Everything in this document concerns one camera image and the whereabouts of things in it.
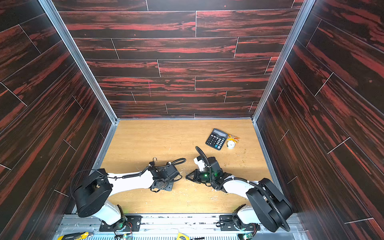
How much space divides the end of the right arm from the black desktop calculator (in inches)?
11.3

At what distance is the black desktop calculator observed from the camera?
3.42ft

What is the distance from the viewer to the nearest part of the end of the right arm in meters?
0.67
